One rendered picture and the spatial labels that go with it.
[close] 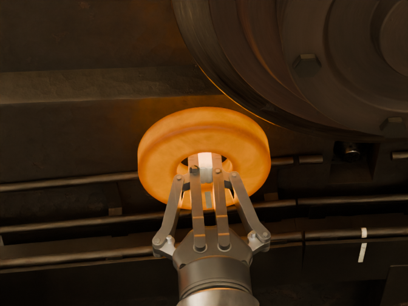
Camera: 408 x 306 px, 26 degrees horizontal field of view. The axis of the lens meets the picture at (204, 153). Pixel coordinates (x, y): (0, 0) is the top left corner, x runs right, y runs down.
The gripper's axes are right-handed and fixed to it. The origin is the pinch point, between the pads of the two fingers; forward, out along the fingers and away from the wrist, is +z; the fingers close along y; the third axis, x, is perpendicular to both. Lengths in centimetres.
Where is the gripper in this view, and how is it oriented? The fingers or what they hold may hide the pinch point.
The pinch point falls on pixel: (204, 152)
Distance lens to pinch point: 102.7
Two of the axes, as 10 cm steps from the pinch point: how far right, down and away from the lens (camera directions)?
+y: 10.0, -0.5, 0.4
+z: -0.6, -7.7, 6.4
